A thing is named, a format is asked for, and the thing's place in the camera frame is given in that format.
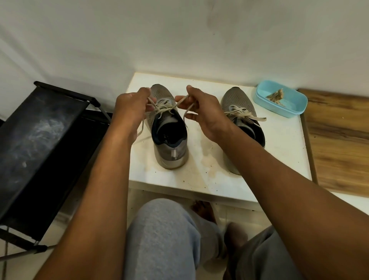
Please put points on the person's right hand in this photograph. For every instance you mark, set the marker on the person's right hand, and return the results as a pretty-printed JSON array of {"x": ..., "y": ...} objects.
[{"x": 210, "y": 115}]

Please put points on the beige shoelace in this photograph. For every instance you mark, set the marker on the beige shoelace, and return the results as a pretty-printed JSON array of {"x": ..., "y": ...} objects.
[
  {"x": 245, "y": 114},
  {"x": 161, "y": 107}
]

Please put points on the person's left thumb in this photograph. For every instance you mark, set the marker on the person's left thumb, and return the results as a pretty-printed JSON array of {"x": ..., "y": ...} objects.
[{"x": 151, "y": 108}]

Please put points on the person's left hand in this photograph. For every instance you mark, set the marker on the person's left hand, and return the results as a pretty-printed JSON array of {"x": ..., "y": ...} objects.
[{"x": 128, "y": 111}]

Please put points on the black metal shoe rack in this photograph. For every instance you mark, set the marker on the black metal shoe rack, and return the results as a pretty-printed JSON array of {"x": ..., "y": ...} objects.
[{"x": 43, "y": 150}]

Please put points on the grey sneaker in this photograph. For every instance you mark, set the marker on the grey sneaker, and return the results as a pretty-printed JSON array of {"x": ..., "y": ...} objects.
[
  {"x": 237, "y": 97},
  {"x": 170, "y": 155}
]

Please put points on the person's leg grey trousers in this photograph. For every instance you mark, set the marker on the person's leg grey trousers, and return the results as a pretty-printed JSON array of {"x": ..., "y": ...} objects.
[
  {"x": 164, "y": 239},
  {"x": 262, "y": 259}
]

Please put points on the person's right forearm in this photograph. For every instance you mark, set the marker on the person's right forearm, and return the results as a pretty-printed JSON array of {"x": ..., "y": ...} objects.
[{"x": 288, "y": 207}]

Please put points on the brown wooden board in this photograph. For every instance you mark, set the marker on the brown wooden board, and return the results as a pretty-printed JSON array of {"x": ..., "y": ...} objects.
[{"x": 337, "y": 144}]

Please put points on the person's right thumb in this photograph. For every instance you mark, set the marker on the person's right thumb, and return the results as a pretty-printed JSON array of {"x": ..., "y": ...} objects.
[{"x": 182, "y": 102}]

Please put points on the person's left foot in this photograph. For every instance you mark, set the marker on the person's left foot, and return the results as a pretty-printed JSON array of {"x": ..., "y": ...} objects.
[{"x": 203, "y": 210}]

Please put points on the crumpled brown scrap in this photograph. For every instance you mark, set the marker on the crumpled brown scrap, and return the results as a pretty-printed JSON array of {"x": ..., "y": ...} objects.
[{"x": 276, "y": 96}]

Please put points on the person's left forearm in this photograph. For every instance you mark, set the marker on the person's left forearm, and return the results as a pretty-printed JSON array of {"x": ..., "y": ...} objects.
[{"x": 98, "y": 196}]

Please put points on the person's foot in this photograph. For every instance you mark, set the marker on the person's foot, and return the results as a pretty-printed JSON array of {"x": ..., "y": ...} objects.
[
  {"x": 203, "y": 210},
  {"x": 235, "y": 236}
]

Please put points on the person's right leg grey trousers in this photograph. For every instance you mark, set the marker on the person's right leg grey trousers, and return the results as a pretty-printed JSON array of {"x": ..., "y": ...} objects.
[{"x": 262, "y": 259}]

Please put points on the person's right foot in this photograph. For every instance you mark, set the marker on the person's right foot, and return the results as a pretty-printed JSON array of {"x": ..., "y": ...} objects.
[{"x": 235, "y": 236}]

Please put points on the person's left leg grey trousers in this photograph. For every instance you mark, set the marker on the person's left leg grey trousers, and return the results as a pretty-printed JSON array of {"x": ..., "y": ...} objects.
[{"x": 164, "y": 239}]

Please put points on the light blue plastic container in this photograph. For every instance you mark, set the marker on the light blue plastic container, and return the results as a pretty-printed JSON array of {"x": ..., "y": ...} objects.
[{"x": 291, "y": 103}]

